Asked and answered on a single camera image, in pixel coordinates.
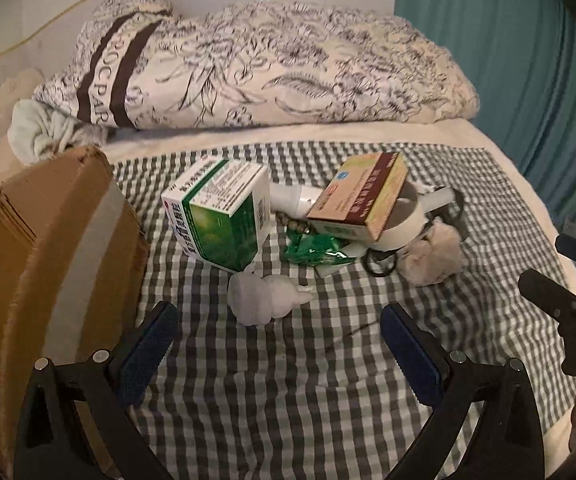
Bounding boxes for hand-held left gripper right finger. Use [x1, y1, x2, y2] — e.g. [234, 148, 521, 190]
[380, 303, 548, 480]

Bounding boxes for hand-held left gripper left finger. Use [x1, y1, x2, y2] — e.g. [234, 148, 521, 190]
[13, 301, 181, 480]

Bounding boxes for white tape roll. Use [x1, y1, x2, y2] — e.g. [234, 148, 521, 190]
[368, 182, 431, 251]

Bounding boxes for green snack packet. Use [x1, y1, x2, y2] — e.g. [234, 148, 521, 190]
[284, 230, 356, 267]

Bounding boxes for brown cardboard box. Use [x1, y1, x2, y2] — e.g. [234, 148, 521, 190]
[0, 146, 151, 480]

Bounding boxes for brown cream medicine box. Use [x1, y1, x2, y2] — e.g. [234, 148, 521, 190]
[306, 152, 409, 243]

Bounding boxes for crumpled beige tissue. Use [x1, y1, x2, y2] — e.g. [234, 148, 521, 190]
[399, 222, 468, 287]

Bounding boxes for white gourd-shaped figure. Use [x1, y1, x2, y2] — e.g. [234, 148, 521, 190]
[228, 271, 315, 326]

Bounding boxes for black scissors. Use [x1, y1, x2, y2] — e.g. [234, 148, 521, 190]
[365, 190, 468, 277]

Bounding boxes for grey checked sheet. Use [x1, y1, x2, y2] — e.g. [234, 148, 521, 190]
[103, 142, 576, 480]

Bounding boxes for white plastic stick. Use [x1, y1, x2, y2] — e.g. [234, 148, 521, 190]
[420, 186, 456, 211]

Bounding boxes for green white medicine box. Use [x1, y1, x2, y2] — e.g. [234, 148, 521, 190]
[161, 157, 272, 275]

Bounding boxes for white plastic bottle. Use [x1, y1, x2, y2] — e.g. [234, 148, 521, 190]
[269, 185, 323, 218]

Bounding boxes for teal curtain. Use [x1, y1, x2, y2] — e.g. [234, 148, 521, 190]
[394, 0, 576, 221]

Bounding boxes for mint green cloth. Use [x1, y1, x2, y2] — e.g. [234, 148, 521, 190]
[8, 100, 109, 166]

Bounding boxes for floral print duvet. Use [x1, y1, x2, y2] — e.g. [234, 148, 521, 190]
[32, 0, 481, 131]

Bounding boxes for beaded keychain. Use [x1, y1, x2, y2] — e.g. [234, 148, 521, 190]
[280, 212, 313, 236]

